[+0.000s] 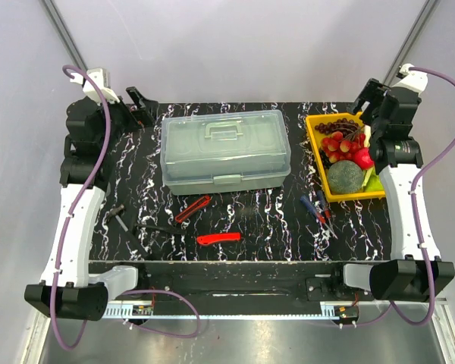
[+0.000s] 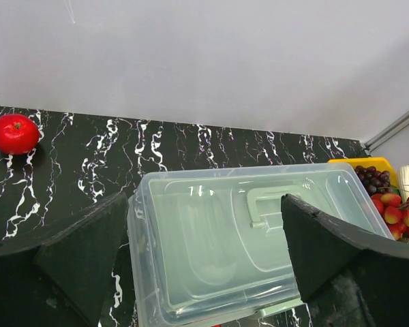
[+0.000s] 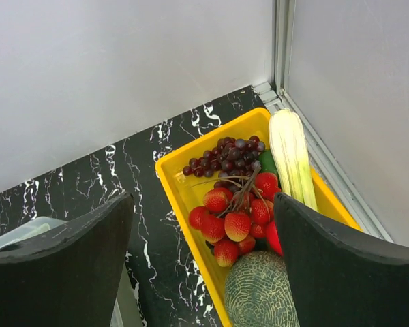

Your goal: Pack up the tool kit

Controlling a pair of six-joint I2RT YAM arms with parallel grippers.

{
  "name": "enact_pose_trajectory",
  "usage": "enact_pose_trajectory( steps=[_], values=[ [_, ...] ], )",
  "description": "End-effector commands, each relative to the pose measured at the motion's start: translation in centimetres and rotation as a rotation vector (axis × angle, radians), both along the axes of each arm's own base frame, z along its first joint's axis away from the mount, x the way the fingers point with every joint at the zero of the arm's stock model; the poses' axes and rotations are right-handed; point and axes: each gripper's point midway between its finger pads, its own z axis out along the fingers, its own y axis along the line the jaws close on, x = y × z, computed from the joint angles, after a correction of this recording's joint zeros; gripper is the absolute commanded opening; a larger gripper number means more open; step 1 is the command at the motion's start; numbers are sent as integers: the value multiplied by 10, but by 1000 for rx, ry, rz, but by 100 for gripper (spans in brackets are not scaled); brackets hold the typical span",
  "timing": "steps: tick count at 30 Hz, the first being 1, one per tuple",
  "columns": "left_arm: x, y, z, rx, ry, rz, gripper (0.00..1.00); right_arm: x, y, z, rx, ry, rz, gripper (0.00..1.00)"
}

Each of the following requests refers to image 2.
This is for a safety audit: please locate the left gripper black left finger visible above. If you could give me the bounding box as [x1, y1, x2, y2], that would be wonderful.
[0, 193, 128, 326]

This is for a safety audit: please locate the translucent green tool box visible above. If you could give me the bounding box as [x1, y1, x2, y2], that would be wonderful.
[127, 163, 391, 326]

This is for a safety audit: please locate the black marble pattern mat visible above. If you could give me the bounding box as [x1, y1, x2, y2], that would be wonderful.
[0, 104, 372, 327]

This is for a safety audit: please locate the white corn cob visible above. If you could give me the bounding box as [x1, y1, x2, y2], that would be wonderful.
[397, 165, 409, 202]

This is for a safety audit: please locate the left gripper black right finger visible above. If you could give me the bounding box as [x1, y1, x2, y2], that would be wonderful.
[281, 194, 409, 326]

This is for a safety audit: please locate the red plastic apple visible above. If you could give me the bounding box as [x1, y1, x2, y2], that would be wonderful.
[0, 114, 40, 155]

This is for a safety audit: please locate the yellow plastic fruit tray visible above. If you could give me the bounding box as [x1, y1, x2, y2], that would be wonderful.
[328, 157, 398, 187]

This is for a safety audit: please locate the dark purple grape bunch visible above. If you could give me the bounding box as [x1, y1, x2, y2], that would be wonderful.
[354, 166, 392, 196]

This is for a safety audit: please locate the aluminium frame post right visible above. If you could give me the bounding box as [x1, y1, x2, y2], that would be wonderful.
[365, 111, 409, 152]

